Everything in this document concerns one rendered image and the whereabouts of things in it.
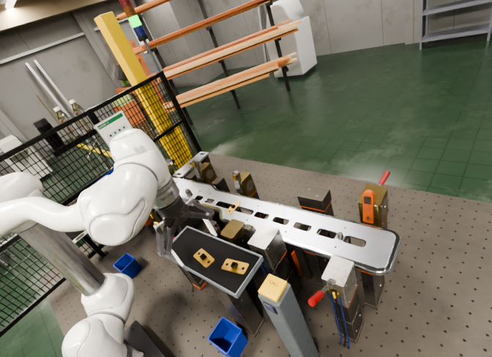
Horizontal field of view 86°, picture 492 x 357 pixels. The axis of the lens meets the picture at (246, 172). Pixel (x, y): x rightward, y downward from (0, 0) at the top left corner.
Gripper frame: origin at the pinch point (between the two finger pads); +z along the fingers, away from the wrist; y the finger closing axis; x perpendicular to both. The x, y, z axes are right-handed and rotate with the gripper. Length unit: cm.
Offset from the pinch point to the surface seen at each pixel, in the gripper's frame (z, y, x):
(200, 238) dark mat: 6.0, 4.0, 8.8
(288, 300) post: 11.2, 7.3, -28.9
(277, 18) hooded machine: -2, 439, 356
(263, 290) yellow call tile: 6.1, 4.0, -24.5
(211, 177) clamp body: 26, 43, 70
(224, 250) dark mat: 6.1, 6.0, -3.7
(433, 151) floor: 122, 241, 12
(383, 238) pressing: 22, 46, -35
